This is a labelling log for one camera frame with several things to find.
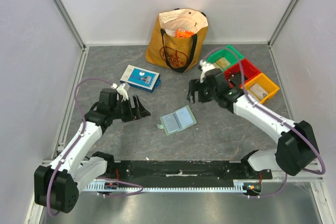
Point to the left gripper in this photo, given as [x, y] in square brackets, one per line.
[138, 112]

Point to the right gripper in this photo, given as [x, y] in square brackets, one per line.
[199, 91]

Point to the green card holder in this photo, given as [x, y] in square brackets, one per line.
[177, 121]

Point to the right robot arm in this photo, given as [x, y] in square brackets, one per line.
[296, 142]

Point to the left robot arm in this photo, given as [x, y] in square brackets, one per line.
[58, 185]

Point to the gold card in green bin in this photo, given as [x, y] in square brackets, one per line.
[223, 63]

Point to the black card in red bin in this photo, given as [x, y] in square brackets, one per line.
[235, 80]

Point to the silver card in yellow bin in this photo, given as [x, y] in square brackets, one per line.
[258, 91]

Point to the blue white product box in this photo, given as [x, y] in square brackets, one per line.
[141, 78]

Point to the brown tote bag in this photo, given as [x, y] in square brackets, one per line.
[168, 51]

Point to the green plastic bin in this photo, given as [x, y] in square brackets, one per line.
[229, 52]

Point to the orange box in bag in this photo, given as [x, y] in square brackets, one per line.
[182, 33]

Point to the red plastic bin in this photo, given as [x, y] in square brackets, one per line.
[250, 70]

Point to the yellow plastic bin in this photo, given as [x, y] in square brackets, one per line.
[266, 83]

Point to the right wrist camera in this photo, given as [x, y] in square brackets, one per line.
[205, 67]

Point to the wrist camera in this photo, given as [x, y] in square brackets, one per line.
[205, 67]
[122, 90]

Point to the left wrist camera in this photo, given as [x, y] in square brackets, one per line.
[122, 90]

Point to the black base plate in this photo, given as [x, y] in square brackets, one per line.
[223, 169]

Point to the slotted cable duct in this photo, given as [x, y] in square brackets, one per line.
[106, 187]

